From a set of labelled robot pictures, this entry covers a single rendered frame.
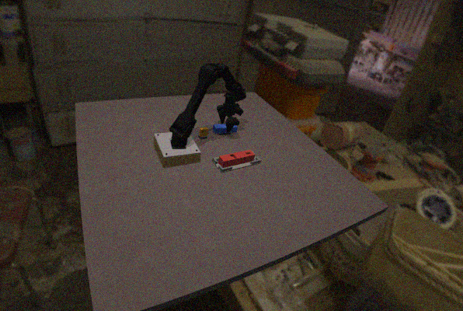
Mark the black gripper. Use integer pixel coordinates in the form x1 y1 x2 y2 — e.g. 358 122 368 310
217 103 239 132

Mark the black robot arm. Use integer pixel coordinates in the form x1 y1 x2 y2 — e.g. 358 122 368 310
169 62 246 149

